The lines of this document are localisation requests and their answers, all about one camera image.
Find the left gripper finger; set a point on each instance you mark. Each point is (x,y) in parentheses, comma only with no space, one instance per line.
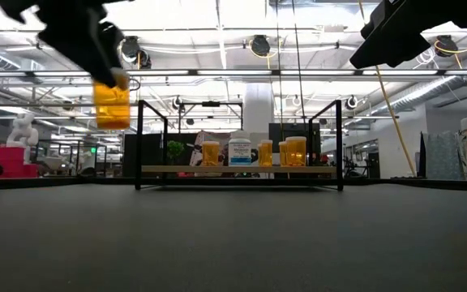
(108,57)

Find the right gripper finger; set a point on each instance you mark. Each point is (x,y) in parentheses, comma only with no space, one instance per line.
(391,46)

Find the large amber pill bottle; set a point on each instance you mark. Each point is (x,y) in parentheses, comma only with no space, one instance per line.
(296,154)
(112,107)
(211,156)
(282,156)

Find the white melatonin bottle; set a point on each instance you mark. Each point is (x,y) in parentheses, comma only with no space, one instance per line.
(240,156)

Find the white sculpture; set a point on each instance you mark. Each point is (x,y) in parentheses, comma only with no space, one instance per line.
(22,130)

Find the teal cloth cover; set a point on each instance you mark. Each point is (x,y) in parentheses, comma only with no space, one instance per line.
(440,150)

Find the small green background plant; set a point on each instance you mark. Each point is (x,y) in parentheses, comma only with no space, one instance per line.
(175,149)

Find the black background panel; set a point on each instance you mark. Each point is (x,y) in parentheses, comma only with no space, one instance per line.
(294,130)

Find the wooden shelf black metal frame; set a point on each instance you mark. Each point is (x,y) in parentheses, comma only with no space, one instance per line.
(176,169)

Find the black aluminium table frame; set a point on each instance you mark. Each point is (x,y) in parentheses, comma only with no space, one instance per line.
(420,183)

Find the red pedestal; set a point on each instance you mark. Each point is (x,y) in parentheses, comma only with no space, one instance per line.
(10,162)

